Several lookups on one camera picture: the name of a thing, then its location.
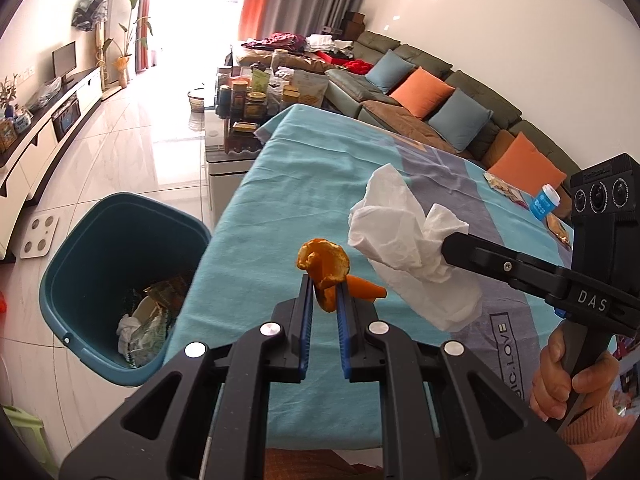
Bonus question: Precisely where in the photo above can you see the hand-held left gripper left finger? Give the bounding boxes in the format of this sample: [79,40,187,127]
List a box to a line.
[60,275,316,480]

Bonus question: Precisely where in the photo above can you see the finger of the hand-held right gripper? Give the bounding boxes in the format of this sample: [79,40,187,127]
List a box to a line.
[440,230,572,306]

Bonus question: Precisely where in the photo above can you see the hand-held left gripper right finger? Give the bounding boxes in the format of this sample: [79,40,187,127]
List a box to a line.
[335,282,586,480]

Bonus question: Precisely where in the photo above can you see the orange peel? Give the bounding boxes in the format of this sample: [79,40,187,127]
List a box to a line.
[295,237,389,314]

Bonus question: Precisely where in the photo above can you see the large white tissue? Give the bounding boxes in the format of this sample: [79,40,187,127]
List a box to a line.
[347,163,484,334]

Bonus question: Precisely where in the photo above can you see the gold foil packet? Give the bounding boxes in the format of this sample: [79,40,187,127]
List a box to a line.
[143,280,189,314]
[544,212,574,251]

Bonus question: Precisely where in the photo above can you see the crushed dotted paper cup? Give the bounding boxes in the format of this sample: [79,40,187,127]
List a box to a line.
[131,296,164,334]

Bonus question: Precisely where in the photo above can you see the teal plastic bin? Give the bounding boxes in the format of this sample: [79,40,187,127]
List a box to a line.
[38,192,214,389]

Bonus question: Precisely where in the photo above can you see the person's right forearm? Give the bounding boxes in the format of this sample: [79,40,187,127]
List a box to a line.
[554,394,640,480]

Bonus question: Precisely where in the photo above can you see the person's right hand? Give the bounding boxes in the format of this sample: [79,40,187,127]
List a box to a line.
[529,326,622,422]

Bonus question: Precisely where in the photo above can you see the blue cup with white lid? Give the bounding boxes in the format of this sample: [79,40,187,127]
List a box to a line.
[528,184,560,221]

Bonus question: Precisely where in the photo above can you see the clear biscuit packet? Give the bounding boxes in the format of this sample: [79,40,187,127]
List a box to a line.
[483,172,524,199]

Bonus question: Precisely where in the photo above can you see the orange cushion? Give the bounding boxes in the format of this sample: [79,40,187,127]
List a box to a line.
[487,132,566,189]
[388,67,455,120]

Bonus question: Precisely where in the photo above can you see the brown cloth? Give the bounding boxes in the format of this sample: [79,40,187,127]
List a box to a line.
[264,447,387,480]

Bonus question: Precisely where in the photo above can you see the blue cushion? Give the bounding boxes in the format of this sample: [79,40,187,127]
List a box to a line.
[364,53,416,95]
[428,88,494,154]

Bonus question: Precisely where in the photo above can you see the green sofa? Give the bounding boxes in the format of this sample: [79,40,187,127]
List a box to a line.
[324,30,582,197]

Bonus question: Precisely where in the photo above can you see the glass coffee table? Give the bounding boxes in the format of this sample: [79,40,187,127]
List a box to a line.
[203,65,332,217]

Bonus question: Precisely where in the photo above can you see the paper snack bag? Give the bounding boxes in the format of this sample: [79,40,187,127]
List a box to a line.
[292,69,329,109]

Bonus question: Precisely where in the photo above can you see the pile of clothes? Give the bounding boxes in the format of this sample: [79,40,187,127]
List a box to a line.
[239,32,372,74]

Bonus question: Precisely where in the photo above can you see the white bathroom scale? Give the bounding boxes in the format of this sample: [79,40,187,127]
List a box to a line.
[19,217,60,260]

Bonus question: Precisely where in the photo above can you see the brown cardboard boxes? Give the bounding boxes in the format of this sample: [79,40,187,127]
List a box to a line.
[339,11,366,36]

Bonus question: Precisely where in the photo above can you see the green plastic stool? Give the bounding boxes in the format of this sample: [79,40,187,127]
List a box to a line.
[0,404,52,480]

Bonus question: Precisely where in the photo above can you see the white black TV cabinet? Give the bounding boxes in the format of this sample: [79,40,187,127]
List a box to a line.
[0,67,104,262]

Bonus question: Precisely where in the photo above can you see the gold floor stand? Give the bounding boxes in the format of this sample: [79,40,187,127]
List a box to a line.
[92,25,114,94]

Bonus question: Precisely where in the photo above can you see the tall leafy plant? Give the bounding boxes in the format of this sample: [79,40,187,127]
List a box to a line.
[117,0,154,84]

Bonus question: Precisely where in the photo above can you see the clear plastic bag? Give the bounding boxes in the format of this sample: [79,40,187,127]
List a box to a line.
[29,77,64,111]

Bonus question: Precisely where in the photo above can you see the striped curtain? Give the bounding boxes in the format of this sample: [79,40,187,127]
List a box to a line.
[134,0,156,74]

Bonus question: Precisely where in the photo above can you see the black monitor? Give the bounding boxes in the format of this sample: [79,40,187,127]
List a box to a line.
[52,41,79,81]

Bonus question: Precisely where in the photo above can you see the vase with branches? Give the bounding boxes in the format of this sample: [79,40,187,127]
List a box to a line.
[0,74,19,116]

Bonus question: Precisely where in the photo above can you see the patterned cloth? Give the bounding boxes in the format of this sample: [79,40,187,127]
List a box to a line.
[71,0,109,31]

